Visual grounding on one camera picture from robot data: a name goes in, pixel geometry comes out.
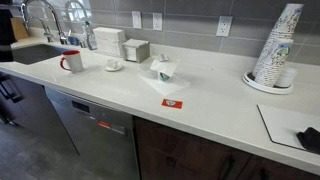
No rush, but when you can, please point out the small white espresso cup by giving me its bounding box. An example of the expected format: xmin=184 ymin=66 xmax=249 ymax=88
xmin=106 ymin=58 xmax=120 ymax=70

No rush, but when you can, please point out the tall chrome kitchen faucet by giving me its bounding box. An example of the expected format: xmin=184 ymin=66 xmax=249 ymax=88
xmin=20 ymin=0 xmax=68 ymax=45

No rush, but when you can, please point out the red card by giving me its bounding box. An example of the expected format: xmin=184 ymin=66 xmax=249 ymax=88
xmin=161 ymin=98 xmax=184 ymax=110

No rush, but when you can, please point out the gray napkin dispenser box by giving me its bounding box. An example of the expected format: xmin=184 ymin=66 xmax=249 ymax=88
xmin=121 ymin=38 xmax=151 ymax=64

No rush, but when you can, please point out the small white saucer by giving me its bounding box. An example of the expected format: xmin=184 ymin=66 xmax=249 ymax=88
xmin=103 ymin=62 xmax=124 ymax=73

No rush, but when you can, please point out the dark wood cabinet door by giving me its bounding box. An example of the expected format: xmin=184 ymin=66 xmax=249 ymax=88
xmin=133 ymin=115 xmax=253 ymax=180
xmin=236 ymin=154 xmax=320 ymax=180

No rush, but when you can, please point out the stainless steel dishwasher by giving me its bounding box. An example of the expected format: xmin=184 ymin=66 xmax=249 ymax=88
xmin=44 ymin=85 xmax=141 ymax=180

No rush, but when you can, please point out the clear soap bottle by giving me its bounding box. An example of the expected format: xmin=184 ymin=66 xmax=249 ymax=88
xmin=82 ymin=20 xmax=98 ymax=51

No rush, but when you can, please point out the blue sponge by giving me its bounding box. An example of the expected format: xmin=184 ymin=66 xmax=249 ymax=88
xmin=67 ymin=35 xmax=81 ymax=47

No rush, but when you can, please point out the round white tray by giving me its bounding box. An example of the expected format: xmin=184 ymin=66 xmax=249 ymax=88
xmin=242 ymin=70 xmax=295 ymax=96

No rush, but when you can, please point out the short stack of paper cups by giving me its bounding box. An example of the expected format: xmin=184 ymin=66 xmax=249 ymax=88
xmin=254 ymin=37 xmax=295 ymax=88

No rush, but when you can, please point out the small chrome faucet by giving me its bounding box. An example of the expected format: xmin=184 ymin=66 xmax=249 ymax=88
xmin=28 ymin=16 xmax=55 ymax=43

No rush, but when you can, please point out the white mat black edge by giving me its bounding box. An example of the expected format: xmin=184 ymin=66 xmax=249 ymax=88
xmin=256 ymin=104 xmax=320 ymax=155

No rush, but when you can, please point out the stack of white lids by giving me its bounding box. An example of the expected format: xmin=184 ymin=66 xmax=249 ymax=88
xmin=274 ymin=66 xmax=298 ymax=89

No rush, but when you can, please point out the dark undermount sink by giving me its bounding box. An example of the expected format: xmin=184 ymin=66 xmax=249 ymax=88
xmin=11 ymin=44 xmax=70 ymax=66

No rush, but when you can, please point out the tall stack of paper cups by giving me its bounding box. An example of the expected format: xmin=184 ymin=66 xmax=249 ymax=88
xmin=251 ymin=3 xmax=305 ymax=79

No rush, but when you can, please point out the wooden cutting board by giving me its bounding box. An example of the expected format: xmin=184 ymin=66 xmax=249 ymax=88
xmin=9 ymin=17 xmax=30 ymax=42

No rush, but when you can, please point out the black cloth object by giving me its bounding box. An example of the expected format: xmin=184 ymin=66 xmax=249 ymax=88
xmin=296 ymin=126 xmax=320 ymax=155

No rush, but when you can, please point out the white wall outlet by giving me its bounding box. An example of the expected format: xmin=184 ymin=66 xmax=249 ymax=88
xmin=215 ymin=15 xmax=234 ymax=38
xmin=152 ymin=12 xmax=164 ymax=32

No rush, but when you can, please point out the white light switch plate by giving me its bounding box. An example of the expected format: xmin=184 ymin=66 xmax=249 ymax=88
xmin=131 ymin=10 xmax=143 ymax=30

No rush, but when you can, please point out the white mug red handle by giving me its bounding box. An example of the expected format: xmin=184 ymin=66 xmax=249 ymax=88
xmin=59 ymin=49 xmax=85 ymax=74

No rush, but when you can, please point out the black cabinet door handle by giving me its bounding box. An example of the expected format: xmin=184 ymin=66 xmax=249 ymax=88
xmin=218 ymin=154 xmax=236 ymax=180

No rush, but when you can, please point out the dark cabinet with black handles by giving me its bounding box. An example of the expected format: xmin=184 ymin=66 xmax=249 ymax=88
xmin=0 ymin=71 xmax=80 ymax=156

